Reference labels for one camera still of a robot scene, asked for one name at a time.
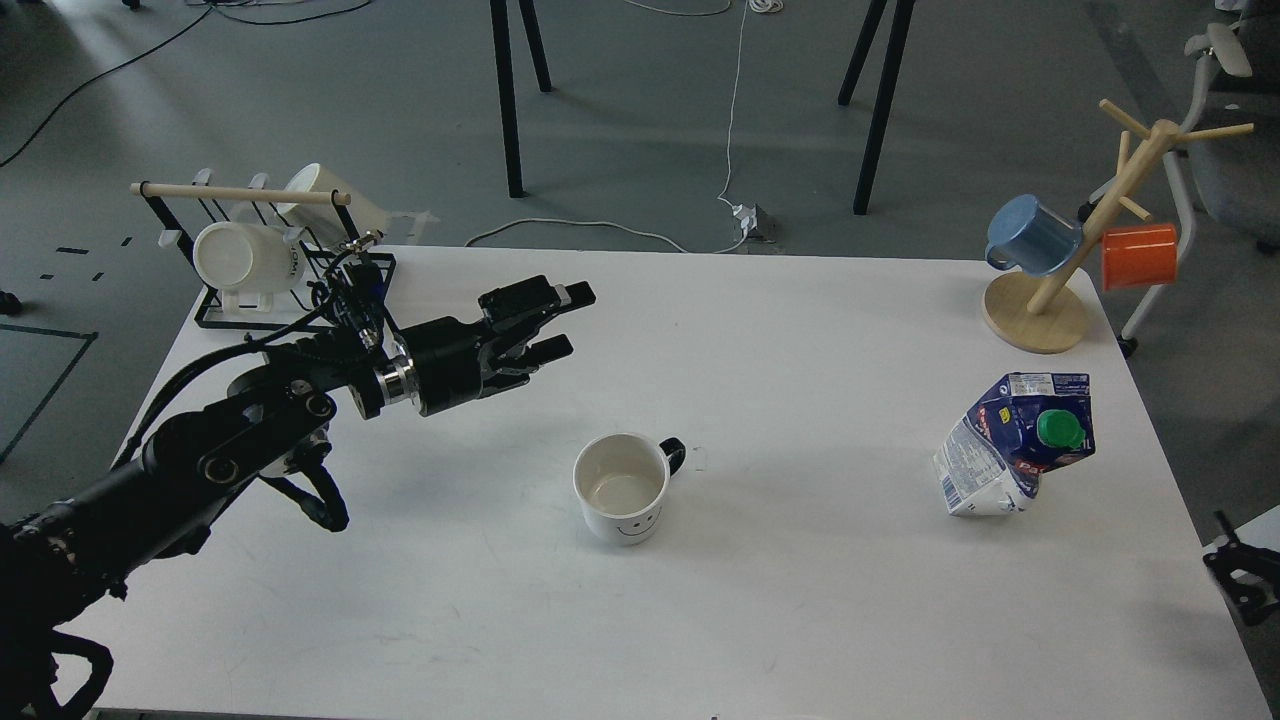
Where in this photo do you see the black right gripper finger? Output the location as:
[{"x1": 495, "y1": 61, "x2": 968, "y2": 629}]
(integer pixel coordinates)
[{"x1": 1203, "y1": 511, "x2": 1279, "y2": 626}]

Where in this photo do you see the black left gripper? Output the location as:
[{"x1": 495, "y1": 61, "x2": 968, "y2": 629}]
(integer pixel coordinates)
[{"x1": 378, "y1": 281, "x2": 596, "y2": 416}]

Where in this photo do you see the white smiley face mug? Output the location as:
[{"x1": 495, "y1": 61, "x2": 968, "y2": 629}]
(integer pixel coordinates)
[{"x1": 572, "y1": 433, "x2": 687, "y2": 547}]

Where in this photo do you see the blue white milk carton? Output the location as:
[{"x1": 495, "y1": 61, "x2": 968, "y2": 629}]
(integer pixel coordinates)
[{"x1": 932, "y1": 372, "x2": 1096, "y2": 518}]

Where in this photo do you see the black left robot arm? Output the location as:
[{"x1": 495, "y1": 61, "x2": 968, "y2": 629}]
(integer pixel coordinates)
[{"x1": 1, "y1": 240, "x2": 596, "y2": 719}]

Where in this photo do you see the white mug rear on rack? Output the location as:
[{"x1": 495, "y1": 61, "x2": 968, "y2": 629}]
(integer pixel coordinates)
[{"x1": 276, "y1": 161, "x2": 390, "y2": 252}]

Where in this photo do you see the white mug on rack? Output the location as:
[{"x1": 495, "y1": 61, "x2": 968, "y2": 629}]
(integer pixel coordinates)
[
  {"x1": 276, "y1": 161, "x2": 390, "y2": 252},
  {"x1": 193, "y1": 222, "x2": 305, "y2": 314}
]

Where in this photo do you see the white mug front on rack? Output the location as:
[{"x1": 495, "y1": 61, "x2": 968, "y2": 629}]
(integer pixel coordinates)
[{"x1": 193, "y1": 222, "x2": 305, "y2": 314}]

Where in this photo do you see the black table leg left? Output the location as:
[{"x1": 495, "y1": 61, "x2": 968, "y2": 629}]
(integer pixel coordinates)
[{"x1": 488, "y1": 1, "x2": 554, "y2": 199}]

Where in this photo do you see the black table leg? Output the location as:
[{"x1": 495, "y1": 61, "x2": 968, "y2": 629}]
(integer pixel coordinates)
[
  {"x1": 837, "y1": 1, "x2": 916, "y2": 217},
  {"x1": 488, "y1": 1, "x2": 554, "y2": 199}
]

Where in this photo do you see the wooden mug tree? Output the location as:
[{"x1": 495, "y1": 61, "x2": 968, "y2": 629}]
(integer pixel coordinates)
[{"x1": 980, "y1": 99, "x2": 1254, "y2": 354}]

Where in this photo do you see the orange mug on tree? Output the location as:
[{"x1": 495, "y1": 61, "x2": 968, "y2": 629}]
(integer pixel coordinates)
[{"x1": 1101, "y1": 223, "x2": 1179, "y2": 292}]

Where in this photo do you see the blue mug on tree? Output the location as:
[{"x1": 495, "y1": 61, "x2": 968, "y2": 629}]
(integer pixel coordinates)
[{"x1": 986, "y1": 193, "x2": 1084, "y2": 277}]

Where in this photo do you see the black table leg right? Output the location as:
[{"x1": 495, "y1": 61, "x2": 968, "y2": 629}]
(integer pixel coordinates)
[{"x1": 837, "y1": 1, "x2": 916, "y2": 217}]

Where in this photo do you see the black wire mug rack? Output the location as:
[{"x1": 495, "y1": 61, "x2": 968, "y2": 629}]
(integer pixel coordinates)
[{"x1": 131, "y1": 165, "x2": 396, "y2": 331}]

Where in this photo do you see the white cable on floor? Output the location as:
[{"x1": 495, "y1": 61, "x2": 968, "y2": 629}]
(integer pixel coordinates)
[{"x1": 465, "y1": 0, "x2": 787, "y2": 254}]

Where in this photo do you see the black cable on floor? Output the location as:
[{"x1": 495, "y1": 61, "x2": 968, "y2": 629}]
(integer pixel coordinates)
[{"x1": 0, "y1": 0, "x2": 372, "y2": 167}]

